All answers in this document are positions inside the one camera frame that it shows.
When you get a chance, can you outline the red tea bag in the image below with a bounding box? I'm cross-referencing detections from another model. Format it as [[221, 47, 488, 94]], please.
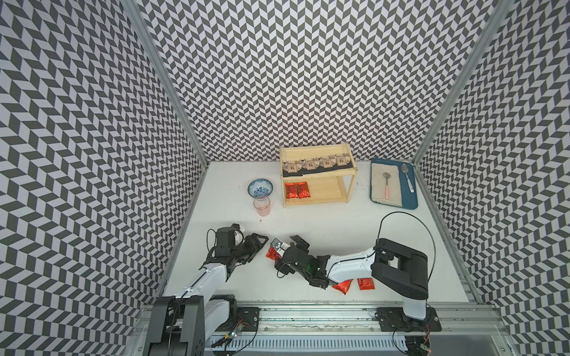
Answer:
[[284, 182, 298, 200], [296, 182, 311, 199], [266, 247, 282, 261], [358, 277, 375, 291], [332, 280, 353, 295]]

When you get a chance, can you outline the black floral tea bag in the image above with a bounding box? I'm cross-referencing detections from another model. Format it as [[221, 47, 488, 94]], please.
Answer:
[[282, 161, 303, 177], [319, 156, 338, 171], [335, 154, 353, 169], [300, 159, 321, 174]]

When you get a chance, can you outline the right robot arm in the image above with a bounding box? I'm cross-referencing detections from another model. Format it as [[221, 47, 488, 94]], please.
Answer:
[[270, 236, 429, 320]]

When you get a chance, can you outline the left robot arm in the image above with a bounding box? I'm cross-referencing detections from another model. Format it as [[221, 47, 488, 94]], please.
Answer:
[[142, 224, 269, 355]]

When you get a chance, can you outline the wooden two-tier shelf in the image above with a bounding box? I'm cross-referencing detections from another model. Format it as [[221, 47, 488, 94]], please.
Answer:
[[279, 142, 358, 208]]

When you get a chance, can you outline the pink transparent cup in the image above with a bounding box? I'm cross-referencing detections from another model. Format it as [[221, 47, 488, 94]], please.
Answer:
[[253, 196, 271, 217]]

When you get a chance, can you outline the blue white ceramic bowl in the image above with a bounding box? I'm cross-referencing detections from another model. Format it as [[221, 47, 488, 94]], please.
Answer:
[[247, 178, 273, 199]]

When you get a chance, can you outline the beige cloth on tray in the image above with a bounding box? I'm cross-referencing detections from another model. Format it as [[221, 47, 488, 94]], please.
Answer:
[[371, 163, 403, 208]]

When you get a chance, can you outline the teal tray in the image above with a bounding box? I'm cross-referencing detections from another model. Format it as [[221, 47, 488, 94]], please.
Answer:
[[370, 158, 419, 210]]

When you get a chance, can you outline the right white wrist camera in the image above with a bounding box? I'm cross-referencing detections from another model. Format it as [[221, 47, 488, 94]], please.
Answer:
[[270, 238, 289, 257]]

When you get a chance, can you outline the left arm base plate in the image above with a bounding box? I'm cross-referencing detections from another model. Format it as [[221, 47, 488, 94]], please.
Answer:
[[215, 307, 261, 333]]

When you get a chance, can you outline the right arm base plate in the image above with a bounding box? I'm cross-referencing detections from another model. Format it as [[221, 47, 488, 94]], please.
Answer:
[[375, 306, 442, 332]]

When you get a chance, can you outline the pink handled spoon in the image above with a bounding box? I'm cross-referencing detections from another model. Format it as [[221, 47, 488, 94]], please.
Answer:
[[383, 171, 391, 200]]

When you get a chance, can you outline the white handled spoon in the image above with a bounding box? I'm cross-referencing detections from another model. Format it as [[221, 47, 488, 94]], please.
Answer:
[[401, 163, 415, 194]]

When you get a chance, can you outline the aluminium front rail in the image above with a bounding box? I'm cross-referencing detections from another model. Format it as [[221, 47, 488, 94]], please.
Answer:
[[133, 302, 513, 339]]

